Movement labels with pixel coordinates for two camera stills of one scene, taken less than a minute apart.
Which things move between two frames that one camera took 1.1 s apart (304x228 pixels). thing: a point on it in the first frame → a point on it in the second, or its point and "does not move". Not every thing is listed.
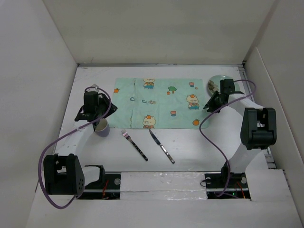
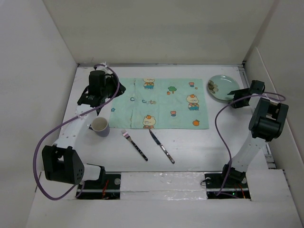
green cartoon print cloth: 159,103 does not move
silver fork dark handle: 128,137 does not move
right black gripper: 210,104 → 237,93
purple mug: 103,128 does not move
